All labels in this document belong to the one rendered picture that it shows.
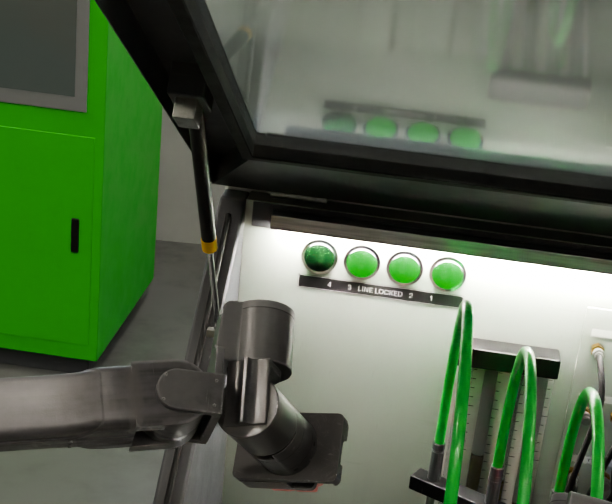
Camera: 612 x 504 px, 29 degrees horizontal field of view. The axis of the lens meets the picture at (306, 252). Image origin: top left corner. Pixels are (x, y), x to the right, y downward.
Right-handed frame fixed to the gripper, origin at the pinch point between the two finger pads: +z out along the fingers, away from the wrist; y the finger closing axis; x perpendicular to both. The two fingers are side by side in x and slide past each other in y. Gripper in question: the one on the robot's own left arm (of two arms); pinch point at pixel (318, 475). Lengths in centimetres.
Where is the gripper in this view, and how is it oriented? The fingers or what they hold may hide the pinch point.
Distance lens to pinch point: 116.9
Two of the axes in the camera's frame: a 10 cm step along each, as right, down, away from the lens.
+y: -9.4, 0.3, 3.5
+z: 3.2, 4.6, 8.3
